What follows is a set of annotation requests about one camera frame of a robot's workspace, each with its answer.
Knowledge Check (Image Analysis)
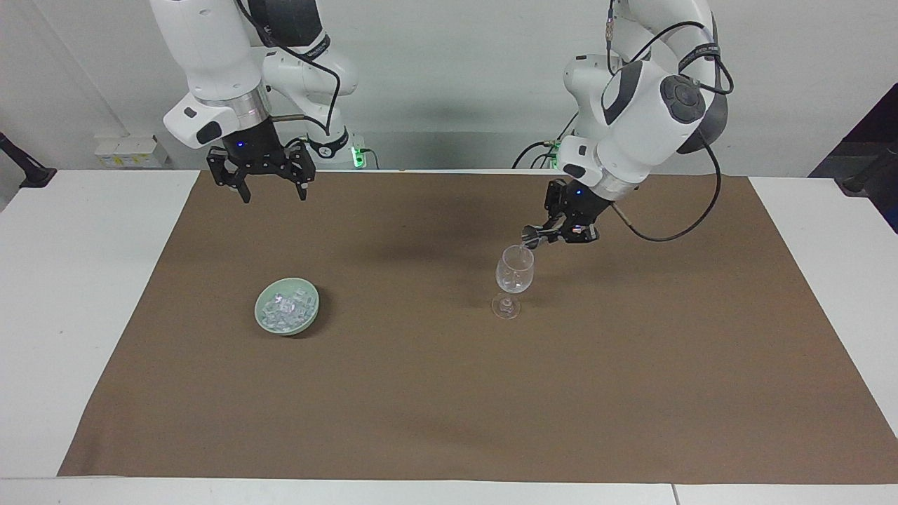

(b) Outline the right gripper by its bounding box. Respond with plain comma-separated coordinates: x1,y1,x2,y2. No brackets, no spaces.
206,117,317,205

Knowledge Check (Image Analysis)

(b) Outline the black stand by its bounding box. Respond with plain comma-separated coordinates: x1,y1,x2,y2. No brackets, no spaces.
0,133,58,189
839,159,898,197

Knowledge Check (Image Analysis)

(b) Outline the pale green bowl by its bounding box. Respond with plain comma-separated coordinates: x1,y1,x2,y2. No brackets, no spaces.
254,278,321,337

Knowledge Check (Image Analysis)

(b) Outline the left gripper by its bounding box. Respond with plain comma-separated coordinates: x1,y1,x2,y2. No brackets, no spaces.
523,179,616,247

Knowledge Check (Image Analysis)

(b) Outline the clear wine glass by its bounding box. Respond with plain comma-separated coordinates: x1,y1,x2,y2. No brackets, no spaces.
491,244,535,321

